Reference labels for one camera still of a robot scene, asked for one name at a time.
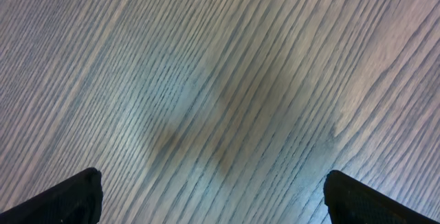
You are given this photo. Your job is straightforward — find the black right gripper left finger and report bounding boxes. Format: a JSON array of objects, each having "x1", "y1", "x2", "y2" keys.
[{"x1": 1, "y1": 168, "x2": 103, "y2": 224}]

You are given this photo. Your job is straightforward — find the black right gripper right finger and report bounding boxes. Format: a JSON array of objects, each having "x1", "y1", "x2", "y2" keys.
[{"x1": 323, "y1": 170, "x2": 439, "y2": 224}]

